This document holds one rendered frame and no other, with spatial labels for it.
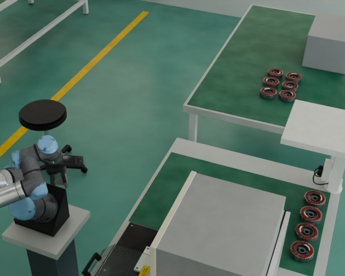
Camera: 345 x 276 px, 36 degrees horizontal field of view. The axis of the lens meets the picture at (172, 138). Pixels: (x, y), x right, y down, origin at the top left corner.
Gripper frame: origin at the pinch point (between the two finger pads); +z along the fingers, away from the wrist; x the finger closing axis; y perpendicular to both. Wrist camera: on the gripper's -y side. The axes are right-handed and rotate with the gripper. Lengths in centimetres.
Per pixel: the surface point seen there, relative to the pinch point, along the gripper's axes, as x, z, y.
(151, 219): 17, 32, -36
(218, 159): -22, 56, -79
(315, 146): 1, -3, -117
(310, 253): 46, 20, -110
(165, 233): 46, -46, -43
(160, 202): 6, 38, -42
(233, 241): 52, -47, -66
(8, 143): -101, 167, 79
